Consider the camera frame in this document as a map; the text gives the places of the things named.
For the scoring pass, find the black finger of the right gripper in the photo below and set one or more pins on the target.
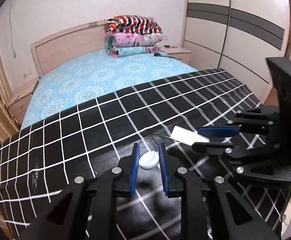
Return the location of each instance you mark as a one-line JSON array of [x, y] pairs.
[[213, 148]]

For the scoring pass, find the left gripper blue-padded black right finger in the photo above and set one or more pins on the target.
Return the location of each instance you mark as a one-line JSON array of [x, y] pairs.
[[210, 209]]

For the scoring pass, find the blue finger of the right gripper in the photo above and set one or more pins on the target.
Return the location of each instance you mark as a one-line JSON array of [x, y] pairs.
[[218, 132]]

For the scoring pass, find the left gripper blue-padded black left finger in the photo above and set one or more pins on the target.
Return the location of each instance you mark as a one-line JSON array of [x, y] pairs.
[[86, 209]]

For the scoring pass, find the white plastic piece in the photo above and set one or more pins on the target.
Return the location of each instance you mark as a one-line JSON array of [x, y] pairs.
[[186, 136]]

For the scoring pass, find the small white cap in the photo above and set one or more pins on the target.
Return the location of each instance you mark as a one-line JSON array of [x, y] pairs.
[[149, 160]]

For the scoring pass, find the black white grid blanket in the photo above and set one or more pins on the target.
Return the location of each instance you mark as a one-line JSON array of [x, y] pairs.
[[90, 138]]

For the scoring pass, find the right beige nightstand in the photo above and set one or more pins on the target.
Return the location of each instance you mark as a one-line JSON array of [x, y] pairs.
[[179, 53]]

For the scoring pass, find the beige nightstand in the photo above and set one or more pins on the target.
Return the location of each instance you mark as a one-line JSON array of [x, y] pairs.
[[18, 104], [179, 53]]

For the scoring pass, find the white grey sliding wardrobe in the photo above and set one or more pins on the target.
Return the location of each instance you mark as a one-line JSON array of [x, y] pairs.
[[237, 36]]

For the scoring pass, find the left beige nightstand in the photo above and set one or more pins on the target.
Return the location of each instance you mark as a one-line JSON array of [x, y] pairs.
[[18, 104]]

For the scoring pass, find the light blue folded quilt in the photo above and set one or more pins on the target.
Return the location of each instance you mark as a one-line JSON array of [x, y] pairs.
[[130, 51]]

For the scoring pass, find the light blue bed sheet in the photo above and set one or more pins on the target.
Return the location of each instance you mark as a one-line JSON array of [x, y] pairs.
[[93, 75]]

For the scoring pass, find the striped red folded quilt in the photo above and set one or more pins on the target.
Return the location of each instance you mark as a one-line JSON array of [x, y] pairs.
[[133, 24]]

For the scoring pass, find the pink folded quilt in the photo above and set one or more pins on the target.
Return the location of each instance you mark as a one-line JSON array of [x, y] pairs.
[[132, 40]]

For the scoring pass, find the beige wooden headboard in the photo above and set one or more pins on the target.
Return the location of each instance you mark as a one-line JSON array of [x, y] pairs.
[[63, 46]]

